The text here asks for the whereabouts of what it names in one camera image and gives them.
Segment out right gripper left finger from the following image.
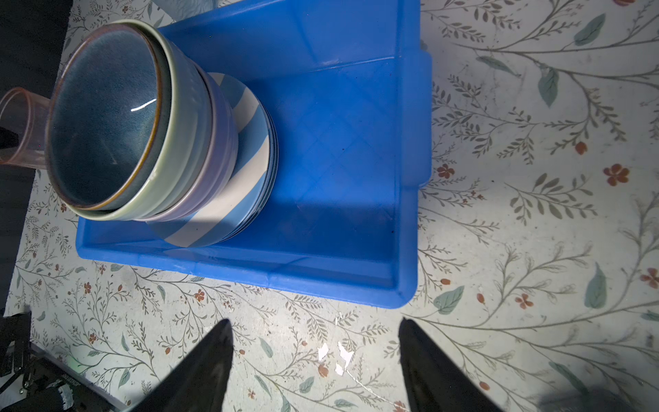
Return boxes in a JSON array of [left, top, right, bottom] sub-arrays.
[[131, 319, 233, 412]]

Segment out pink bowl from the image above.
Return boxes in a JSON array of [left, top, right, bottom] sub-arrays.
[[137, 65, 239, 222]]

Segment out blue plastic bin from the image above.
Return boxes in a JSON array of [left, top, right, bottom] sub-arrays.
[[77, 1, 432, 308]]

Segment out green bowl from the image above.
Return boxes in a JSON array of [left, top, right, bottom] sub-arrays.
[[61, 20, 212, 221]]

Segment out blue grey bowl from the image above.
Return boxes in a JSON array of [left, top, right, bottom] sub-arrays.
[[46, 24, 173, 211]]

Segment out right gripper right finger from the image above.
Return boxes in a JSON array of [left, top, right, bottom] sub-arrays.
[[398, 319, 499, 411]]

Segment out pink translucent tumbler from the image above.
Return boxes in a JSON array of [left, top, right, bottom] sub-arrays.
[[1, 87, 50, 170]]

